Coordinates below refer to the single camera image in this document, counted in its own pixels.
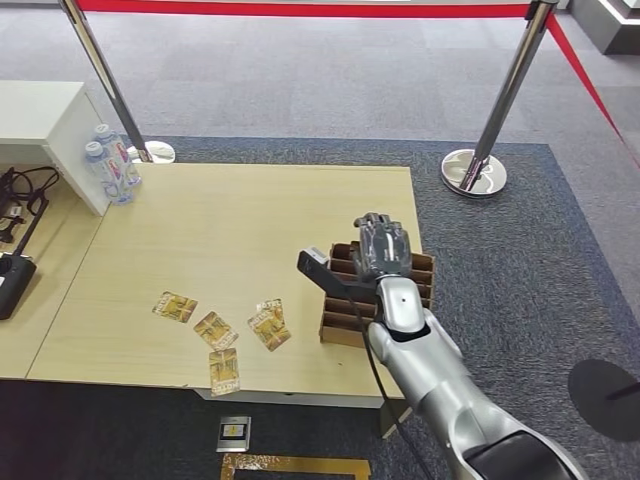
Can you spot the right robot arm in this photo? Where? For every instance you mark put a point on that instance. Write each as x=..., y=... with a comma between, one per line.
x=440, y=391

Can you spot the metal floor socket plate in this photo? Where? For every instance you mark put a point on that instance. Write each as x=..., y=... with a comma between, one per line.
x=233, y=434

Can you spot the black desk device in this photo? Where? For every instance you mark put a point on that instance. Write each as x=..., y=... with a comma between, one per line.
x=12, y=285

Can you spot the cardboard slotted card holder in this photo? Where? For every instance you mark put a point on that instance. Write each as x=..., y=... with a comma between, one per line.
x=345, y=311

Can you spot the chrome stanchion post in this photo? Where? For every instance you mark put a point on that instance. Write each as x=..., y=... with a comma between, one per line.
x=500, y=106
x=107, y=79

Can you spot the black round floor base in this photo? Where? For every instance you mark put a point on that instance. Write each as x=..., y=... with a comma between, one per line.
x=600, y=404

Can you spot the clear plastic water bottle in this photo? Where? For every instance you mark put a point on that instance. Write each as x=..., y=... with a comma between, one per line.
x=125, y=159
x=107, y=175

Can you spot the low wooden side desk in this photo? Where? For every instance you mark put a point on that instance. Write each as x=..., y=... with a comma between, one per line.
x=45, y=318

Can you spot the red barrier belt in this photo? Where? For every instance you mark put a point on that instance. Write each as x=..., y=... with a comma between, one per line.
x=300, y=8
x=585, y=79

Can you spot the white cabinet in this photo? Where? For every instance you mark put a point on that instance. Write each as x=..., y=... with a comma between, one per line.
x=45, y=119

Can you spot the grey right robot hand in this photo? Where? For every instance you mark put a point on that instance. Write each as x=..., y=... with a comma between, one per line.
x=384, y=248

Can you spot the light wooden desk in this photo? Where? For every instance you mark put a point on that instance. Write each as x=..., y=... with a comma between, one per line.
x=240, y=232

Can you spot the golden hotel key card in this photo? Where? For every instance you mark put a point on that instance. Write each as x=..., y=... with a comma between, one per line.
x=224, y=372
x=271, y=331
x=216, y=330
x=175, y=307
x=272, y=305

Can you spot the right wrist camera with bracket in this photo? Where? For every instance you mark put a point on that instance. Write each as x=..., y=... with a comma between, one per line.
x=324, y=273

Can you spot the grey platform step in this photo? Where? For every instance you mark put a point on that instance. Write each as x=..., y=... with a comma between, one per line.
x=610, y=26

